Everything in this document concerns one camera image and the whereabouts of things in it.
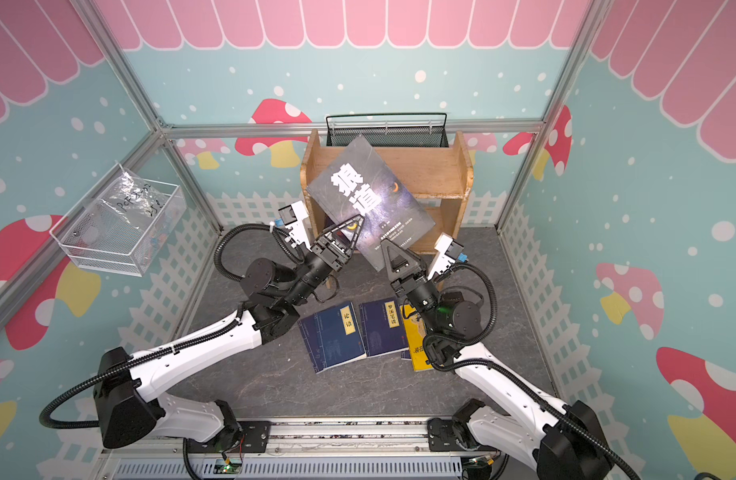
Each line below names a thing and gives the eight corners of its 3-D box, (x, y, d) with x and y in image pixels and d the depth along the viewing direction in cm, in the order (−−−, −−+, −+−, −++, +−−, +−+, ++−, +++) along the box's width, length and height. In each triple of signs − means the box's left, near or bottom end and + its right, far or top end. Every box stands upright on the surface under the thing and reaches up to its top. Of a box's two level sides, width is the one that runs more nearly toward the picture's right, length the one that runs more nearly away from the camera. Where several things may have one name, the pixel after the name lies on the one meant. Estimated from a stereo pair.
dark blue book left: (313, 375, 86) (311, 372, 83) (301, 324, 96) (299, 319, 94) (368, 355, 90) (368, 350, 87) (351, 307, 100) (350, 302, 97)
